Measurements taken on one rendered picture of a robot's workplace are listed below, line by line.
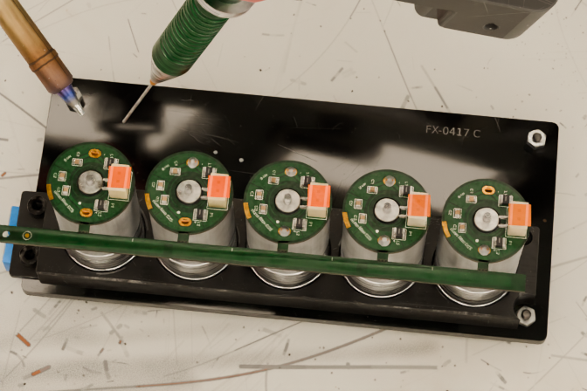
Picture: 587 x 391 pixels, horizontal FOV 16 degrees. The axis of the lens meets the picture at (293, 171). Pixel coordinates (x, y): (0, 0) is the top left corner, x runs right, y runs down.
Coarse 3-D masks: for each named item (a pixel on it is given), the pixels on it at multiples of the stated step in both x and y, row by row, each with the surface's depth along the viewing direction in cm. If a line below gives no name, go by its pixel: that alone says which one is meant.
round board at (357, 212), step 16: (368, 176) 57; (384, 176) 57; (400, 176) 57; (352, 192) 57; (368, 192) 57; (384, 192) 57; (400, 192) 57; (352, 208) 57; (368, 208) 57; (352, 224) 57; (368, 224) 57; (384, 224) 57; (400, 224) 57; (368, 240) 57; (400, 240) 57; (416, 240) 57
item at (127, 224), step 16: (80, 176) 57; (96, 176) 57; (80, 192) 57; (96, 192) 57; (128, 208) 57; (64, 224) 58; (112, 224) 57; (128, 224) 58; (80, 256) 60; (96, 256) 59; (112, 256) 60; (128, 256) 60
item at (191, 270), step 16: (176, 192) 57; (192, 192) 57; (224, 224) 58; (176, 240) 57; (192, 240) 57; (208, 240) 58; (224, 240) 59; (176, 272) 60; (192, 272) 60; (208, 272) 60
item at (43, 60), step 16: (0, 0) 54; (16, 0) 55; (0, 16) 54; (16, 16) 54; (16, 32) 54; (32, 32) 55; (32, 48) 55; (48, 48) 55; (32, 64) 55; (48, 64) 55; (64, 64) 55; (48, 80) 55; (64, 80) 55
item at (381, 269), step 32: (0, 224) 57; (160, 256) 56; (192, 256) 56; (224, 256) 56; (256, 256) 56; (288, 256) 56; (320, 256) 56; (384, 256) 56; (480, 288) 56; (512, 288) 56
